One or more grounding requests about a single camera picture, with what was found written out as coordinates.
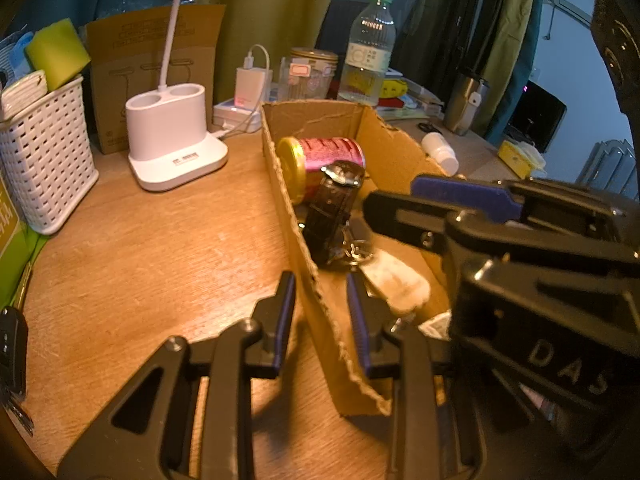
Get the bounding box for clear water bottle green cap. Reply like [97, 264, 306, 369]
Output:
[337, 0, 397, 107]

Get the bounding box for small white bottle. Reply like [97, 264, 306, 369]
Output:
[421, 131, 460, 175]

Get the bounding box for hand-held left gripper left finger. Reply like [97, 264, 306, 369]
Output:
[56, 270, 297, 480]

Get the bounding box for white paper scrap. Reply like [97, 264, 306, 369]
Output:
[417, 310, 453, 342]

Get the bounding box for green curtain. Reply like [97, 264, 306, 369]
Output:
[196, 0, 348, 103]

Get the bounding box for green box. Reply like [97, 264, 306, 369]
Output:
[0, 180, 49, 307]

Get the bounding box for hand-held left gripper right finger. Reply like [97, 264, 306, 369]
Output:
[346, 272, 488, 480]

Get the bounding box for torn cardboard box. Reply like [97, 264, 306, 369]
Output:
[261, 100, 452, 417]

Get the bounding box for yellow tissue pack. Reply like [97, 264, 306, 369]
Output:
[497, 140, 547, 180]

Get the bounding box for black monitor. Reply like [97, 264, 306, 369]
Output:
[502, 80, 568, 153]

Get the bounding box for brown cardboard packaging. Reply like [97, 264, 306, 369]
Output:
[85, 4, 227, 155]

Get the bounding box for black car key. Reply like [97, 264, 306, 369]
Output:
[0, 306, 35, 436]

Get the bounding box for white plastic basket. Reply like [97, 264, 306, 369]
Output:
[0, 75, 99, 235]

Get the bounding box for hanging clothes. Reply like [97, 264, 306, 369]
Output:
[400, 0, 545, 141]

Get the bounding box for grey radiator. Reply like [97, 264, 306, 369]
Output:
[575, 139, 638, 190]

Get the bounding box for green sponge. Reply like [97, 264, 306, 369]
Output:
[25, 17, 92, 92]

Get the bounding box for glass jar with gold lid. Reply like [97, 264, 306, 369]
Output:
[277, 47, 338, 102]

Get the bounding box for red can with gold lid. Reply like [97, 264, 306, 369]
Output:
[276, 136, 367, 206]

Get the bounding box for steel tumbler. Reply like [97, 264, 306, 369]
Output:
[444, 72, 491, 136]

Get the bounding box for white power strip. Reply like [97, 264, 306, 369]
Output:
[213, 100, 263, 133]

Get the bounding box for white charger with cable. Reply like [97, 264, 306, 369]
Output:
[220, 44, 274, 136]

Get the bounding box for metal key ring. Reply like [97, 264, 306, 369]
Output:
[342, 237, 377, 269]

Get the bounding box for white lamp base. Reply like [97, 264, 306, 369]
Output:
[125, 0, 229, 192]

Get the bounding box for stack of books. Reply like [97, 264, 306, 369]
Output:
[377, 79, 444, 121]

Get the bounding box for white folded cloth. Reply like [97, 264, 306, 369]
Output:
[0, 70, 49, 120]

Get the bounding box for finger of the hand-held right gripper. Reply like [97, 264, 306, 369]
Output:
[362, 190, 506, 263]
[411, 174, 626, 241]

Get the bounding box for white air conditioner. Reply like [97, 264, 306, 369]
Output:
[542, 0, 597, 29]

